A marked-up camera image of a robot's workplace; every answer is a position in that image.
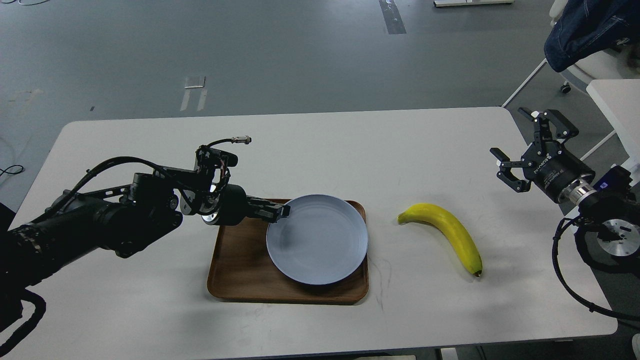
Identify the white office chair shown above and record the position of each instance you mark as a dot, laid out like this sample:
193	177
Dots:
609	64

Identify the white side table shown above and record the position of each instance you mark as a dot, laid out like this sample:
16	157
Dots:
619	102

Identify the yellow banana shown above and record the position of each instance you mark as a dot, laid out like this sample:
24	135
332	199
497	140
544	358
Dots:
451	227

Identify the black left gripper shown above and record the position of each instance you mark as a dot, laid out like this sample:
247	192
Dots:
234	202

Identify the light blue plate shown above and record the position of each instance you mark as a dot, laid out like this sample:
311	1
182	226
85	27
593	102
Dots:
322	241

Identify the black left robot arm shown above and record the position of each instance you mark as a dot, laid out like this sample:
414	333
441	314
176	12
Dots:
124	219

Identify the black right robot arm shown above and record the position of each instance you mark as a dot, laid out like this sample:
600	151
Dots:
606	228

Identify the blue denim jacket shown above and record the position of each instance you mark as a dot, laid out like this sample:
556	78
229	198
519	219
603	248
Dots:
586	27

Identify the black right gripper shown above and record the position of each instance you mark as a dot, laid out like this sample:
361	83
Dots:
546	163

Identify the brown wooden tray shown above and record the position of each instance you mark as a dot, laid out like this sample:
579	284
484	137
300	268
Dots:
241	270

